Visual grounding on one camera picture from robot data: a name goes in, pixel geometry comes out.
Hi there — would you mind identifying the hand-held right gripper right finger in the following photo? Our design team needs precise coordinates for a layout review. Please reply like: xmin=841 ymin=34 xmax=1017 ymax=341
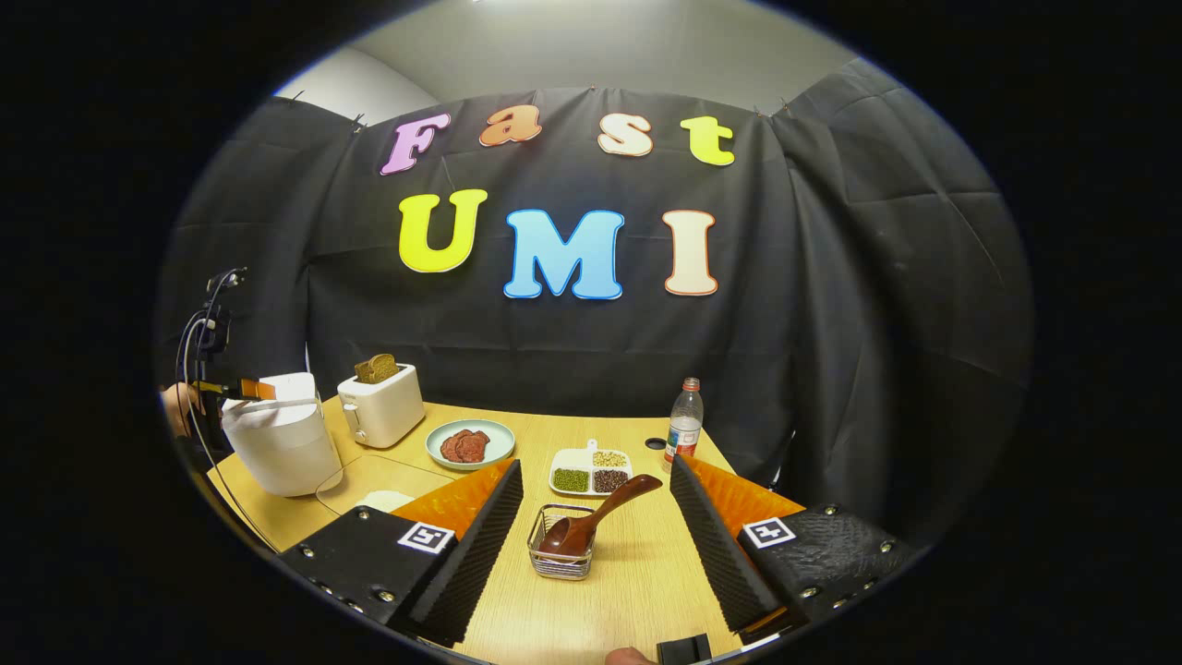
xmin=669 ymin=454 xmax=920 ymax=646

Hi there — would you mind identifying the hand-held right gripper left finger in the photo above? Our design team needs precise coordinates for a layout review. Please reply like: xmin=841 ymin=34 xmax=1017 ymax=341
xmin=277 ymin=459 xmax=525 ymax=647

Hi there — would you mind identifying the white rice cooker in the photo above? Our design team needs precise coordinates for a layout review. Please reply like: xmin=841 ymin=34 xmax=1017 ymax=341
xmin=222 ymin=372 xmax=344 ymax=498

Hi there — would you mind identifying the wire chopstick holder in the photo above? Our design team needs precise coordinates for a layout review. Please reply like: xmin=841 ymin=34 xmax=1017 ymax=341
xmin=527 ymin=504 xmax=597 ymax=581

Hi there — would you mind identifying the brown wooden spoon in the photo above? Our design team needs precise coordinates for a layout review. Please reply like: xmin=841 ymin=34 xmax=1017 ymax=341
xmin=538 ymin=474 xmax=664 ymax=560

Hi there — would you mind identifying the clear plastic water bottle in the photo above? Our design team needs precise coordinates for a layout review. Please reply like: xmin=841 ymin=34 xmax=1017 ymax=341
xmin=663 ymin=377 xmax=705 ymax=474

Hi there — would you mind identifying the pale green plate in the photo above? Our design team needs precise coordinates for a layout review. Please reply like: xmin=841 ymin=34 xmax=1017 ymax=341
xmin=425 ymin=419 xmax=516 ymax=471

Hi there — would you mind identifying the white divided grain dish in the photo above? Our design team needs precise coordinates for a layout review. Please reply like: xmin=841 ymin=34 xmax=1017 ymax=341
xmin=549 ymin=439 xmax=633 ymax=498

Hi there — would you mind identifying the white toaster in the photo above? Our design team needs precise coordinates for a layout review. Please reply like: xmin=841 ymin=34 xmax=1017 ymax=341
xmin=337 ymin=363 xmax=427 ymax=450

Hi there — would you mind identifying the clear table mat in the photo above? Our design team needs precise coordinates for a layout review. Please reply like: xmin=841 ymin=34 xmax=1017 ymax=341
xmin=316 ymin=454 xmax=458 ymax=514

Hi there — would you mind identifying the black backdrop cloth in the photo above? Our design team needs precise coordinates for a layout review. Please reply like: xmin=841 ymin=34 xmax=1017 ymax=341
xmin=157 ymin=60 xmax=1035 ymax=546

